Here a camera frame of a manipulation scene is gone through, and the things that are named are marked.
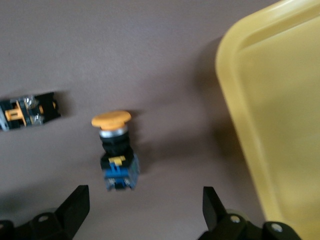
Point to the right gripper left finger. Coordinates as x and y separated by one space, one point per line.
62 220

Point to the yellow plastic tray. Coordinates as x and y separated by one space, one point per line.
275 112

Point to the yellow mushroom push button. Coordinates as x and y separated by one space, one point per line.
117 150

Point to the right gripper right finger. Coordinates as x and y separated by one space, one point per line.
225 225

